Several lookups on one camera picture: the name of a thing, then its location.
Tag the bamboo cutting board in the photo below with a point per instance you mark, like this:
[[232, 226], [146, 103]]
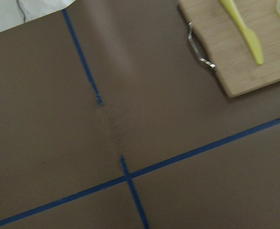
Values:
[[236, 68]]

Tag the yellow plastic knife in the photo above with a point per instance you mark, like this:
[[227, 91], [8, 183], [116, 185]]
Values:
[[248, 34]]

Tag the metal cutting board handle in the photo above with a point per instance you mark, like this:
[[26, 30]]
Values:
[[196, 51]]

